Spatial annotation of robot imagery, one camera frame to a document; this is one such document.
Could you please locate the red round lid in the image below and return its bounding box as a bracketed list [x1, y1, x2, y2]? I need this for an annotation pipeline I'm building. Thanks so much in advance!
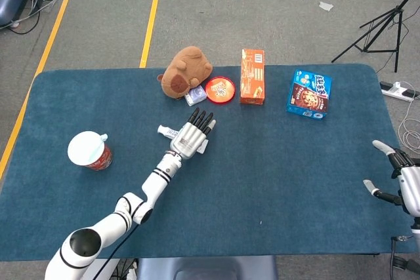
[205, 76, 236, 106]

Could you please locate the white toothpaste tube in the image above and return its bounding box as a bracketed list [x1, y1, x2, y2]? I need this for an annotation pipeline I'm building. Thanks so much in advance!
[157, 124, 210, 155]

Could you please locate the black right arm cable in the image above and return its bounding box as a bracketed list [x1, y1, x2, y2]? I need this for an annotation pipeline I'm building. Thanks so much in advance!
[390, 235, 416, 280]

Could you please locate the white looped cable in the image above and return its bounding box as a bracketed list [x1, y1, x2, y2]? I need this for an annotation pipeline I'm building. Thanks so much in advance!
[398, 81, 420, 155]

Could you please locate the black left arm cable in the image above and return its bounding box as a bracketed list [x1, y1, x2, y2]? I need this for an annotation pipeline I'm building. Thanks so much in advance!
[94, 222, 140, 280]

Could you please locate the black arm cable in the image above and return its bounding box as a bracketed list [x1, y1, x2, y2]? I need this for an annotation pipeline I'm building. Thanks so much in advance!
[390, 235, 416, 280]
[94, 222, 140, 280]

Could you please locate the white power strip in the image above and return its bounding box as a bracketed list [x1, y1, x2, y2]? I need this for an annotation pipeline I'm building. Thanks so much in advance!
[379, 81, 419, 102]

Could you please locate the orange cracker box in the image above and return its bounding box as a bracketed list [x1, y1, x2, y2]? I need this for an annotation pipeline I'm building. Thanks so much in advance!
[240, 49, 266, 106]

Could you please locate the blue cookie box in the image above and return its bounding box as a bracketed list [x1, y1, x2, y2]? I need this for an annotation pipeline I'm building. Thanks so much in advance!
[285, 69, 333, 121]

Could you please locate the light blue toothbrush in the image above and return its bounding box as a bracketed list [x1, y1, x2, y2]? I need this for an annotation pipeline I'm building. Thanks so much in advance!
[87, 133, 109, 163]

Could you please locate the short yellow floor tape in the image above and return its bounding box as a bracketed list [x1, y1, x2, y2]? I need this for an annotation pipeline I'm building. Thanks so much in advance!
[139, 0, 159, 69]

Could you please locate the black tripod stand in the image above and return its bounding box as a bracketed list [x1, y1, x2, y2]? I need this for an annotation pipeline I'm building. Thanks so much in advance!
[331, 0, 420, 73]

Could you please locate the blue table cloth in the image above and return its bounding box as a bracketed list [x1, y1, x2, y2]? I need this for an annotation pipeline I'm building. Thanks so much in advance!
[0, 64, 411, 261]

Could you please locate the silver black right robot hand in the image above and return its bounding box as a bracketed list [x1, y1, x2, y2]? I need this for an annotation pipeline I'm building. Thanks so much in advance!
[362, 140, 420, 218]

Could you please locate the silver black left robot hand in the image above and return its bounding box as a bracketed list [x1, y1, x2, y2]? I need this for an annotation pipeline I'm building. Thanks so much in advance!
[169, 108, 217, 160]

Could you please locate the purple tissue pack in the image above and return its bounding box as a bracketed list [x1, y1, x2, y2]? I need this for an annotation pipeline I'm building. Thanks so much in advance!
[184, 84, 208, 107]

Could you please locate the blue grey seat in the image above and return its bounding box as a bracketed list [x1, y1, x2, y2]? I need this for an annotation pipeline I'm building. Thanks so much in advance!
[136, 255, 279, 280]

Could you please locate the red paper noodle cup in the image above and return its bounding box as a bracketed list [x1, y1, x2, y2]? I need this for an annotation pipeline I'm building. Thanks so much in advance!
[67, 130, 114, 172]

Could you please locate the brown capybara plush toy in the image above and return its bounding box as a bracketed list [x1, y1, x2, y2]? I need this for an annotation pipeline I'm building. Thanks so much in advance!
[156, 46, 213, 100]

